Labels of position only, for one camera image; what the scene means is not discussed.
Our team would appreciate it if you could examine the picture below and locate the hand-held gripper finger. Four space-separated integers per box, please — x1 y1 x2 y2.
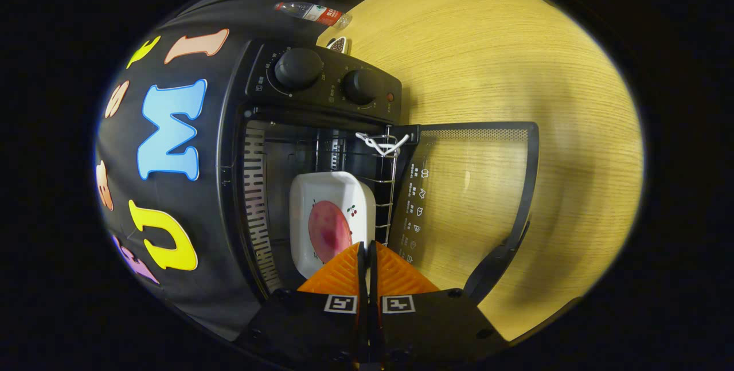
235 240 368 369
368 240 508 369

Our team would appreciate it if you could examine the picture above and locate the plastic water bottle red label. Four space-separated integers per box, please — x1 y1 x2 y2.
274 1 353 29

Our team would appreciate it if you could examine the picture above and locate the pink ham slice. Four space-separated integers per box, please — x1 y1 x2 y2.
308 200 353 264

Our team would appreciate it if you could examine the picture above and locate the black toaster oven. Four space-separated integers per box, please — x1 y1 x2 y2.
215 38 540 306

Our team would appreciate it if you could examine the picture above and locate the white square food plate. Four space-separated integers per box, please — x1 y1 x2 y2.
288 171 377 279

